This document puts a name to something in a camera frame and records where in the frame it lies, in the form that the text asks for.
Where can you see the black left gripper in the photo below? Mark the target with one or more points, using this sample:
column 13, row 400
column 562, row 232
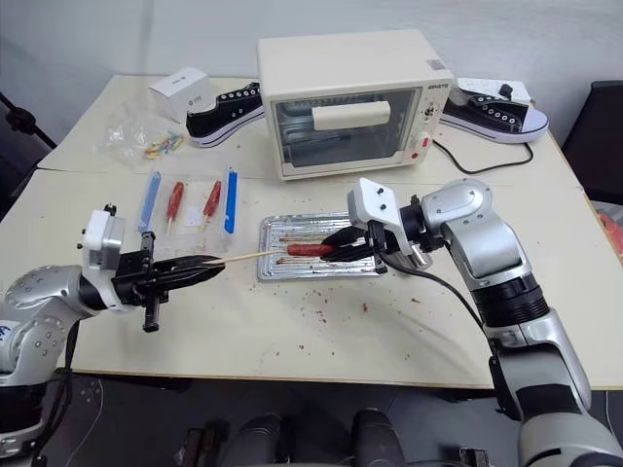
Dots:
column 134, row 279

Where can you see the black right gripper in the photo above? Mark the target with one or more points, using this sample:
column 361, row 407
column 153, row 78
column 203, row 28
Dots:
column 379, row 245

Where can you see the red sausage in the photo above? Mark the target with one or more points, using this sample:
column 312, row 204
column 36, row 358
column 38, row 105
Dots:
column 175, row 199
column 212, row 197
column 306, row 250

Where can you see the bare wooden skewer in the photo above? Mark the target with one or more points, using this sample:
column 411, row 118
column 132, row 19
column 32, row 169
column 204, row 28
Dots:
column 248, row 257

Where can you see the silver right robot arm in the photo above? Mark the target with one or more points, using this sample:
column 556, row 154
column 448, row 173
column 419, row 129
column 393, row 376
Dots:
column 491, row 253

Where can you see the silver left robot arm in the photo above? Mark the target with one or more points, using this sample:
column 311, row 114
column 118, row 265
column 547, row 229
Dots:
column 44, row 311

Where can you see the silver metal baking tray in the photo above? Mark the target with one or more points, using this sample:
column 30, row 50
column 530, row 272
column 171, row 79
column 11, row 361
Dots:
column 292, row 228

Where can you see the red sausage on stick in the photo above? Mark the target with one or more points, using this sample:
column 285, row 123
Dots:
column 175, row 199
column 212, row 197

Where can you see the clear plastic zip bag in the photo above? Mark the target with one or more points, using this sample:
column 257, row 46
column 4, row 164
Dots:
column 192, row 219

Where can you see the blue white bag slider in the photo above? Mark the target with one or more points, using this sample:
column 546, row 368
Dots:
column 230, row 199
column 150, row 199

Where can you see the clear bag of colourful clips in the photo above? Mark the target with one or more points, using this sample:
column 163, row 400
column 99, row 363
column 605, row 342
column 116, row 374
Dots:
column 141, row 138

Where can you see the black canvas sneaker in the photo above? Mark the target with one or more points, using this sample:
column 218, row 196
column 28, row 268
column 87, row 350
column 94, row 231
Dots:
column 491, row 119
column 219, row 121

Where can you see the cream toaster oven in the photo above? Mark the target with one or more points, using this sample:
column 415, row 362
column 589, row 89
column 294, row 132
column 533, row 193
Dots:
column 340, row 73

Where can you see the white cardboard box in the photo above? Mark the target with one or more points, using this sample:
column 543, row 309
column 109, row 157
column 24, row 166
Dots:
column 182, row 90

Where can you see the dark rounded shape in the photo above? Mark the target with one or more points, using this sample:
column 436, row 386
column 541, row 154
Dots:
column 263, row 438
column 377, row 438

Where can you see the white power strip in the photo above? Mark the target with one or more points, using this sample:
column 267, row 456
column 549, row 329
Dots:
column 479, row 85

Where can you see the black power plug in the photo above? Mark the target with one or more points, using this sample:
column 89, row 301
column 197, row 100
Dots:
column 506, row 91

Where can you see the black tripod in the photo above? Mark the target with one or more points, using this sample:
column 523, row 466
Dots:
column 22, row 121

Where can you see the red packet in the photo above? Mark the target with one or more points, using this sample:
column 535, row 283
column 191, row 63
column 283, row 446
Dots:
column 612, row 221

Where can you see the black case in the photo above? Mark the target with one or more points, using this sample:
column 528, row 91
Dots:
column 598, row 141

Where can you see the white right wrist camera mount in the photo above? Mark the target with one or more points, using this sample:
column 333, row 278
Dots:
column 372, row 202

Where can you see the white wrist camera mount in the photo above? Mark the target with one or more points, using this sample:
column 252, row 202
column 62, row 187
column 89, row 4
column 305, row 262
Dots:
column 372, row 202
column 99, row 240

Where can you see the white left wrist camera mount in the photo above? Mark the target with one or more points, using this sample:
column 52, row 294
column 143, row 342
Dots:
column 99, row 240

